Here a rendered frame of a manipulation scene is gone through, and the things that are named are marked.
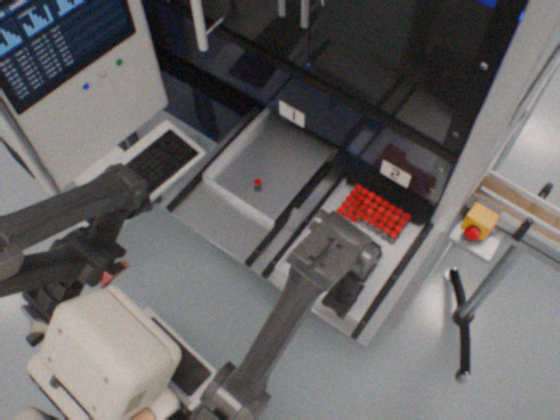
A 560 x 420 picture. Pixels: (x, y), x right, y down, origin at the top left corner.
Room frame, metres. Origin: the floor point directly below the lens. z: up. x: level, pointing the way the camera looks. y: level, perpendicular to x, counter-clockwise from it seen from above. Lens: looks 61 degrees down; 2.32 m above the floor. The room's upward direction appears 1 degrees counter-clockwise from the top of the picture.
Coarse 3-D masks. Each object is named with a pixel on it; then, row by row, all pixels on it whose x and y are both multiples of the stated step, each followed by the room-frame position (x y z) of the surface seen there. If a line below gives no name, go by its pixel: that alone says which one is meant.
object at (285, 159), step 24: (264, 120) 1.11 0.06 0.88; (288, 120) 1.11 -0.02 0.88; (240, 144) 1.02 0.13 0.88; (264, 144) 1.02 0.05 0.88; (288, 144) 1.02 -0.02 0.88; (312, 144) 1.02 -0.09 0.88; (216, 168) 0.94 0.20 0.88; (240, 168) 0.94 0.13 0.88; (264, 168) 0.94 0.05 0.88; (288, 168) 0.93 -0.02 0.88; (312, 168) 0.93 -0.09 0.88; (240, 192) 0.85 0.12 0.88; (264, 192) 0.85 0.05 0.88; (288, 192) 0.85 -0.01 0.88; (264, 216) 0.76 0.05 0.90
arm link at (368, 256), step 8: (320, 216) 0.42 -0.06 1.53; (312, 224) 0.41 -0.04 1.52; (368, 248) 0.37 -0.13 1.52; (376, 248) 0.37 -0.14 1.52; (360, 256) 0.36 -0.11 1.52; (368, 256) 0.36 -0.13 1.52; (376, 256) 0.38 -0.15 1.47; (360, 264) 0.35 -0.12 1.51; (368, 264) 0.36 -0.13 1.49; (360, 272) 0.46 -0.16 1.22
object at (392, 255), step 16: (336, 192) 0.84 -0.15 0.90; (320, 208) 0.78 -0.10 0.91; (336, 208) 0.80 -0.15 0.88; (384, 240) 0.69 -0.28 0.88; (400, 240) 0.69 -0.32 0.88; (288, 256) 0.65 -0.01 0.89; (384, 256) 0.65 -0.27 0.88; (400, 256) 0.64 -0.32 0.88; (288, 272) 0.60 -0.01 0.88; (384, 272) 0.60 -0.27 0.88; (368, 288) 0.55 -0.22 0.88; (368, 304) 0.51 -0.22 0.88; (352, 320) 0.46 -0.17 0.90
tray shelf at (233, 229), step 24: (336, 168) 0.93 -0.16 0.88; (360, 168) 0.93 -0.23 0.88; (192, 192) 0.86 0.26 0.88; (216, 192) 0.86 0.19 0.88; (312, 192) 0.85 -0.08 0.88; (384, 192) 0.85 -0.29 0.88; (408, 192) 0.85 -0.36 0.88; (192, 216) 0.78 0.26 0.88; (216, 216) 0.78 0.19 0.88; (240, 216) 0.78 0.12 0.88; (432, 216) 0.77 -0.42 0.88; (216, 240) 0.70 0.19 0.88; (240, 240) 0.70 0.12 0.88; (432, 240) 0.69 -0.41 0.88; (264, 264) 0.63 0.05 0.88; (408, 264) 0.62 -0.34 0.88; (312, 312) 0.49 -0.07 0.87; (384, 312) 0.49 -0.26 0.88; (360, 336) 0.42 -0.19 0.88
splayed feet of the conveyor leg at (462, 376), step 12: (456, 276) 0.90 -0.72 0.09; (456, 288) 0.84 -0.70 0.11; (456, 300) 0.79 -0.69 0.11; (456, 312) 0.73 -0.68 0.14; (456, 324) 0.69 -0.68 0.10; (468, 324) 0.68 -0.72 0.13; (468, 336) 0.64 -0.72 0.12; (468, 348) 0.59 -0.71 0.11; (468, 360) 0.55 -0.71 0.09; (456, 372) 0.52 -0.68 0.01; (468, 372) 0.50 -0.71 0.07
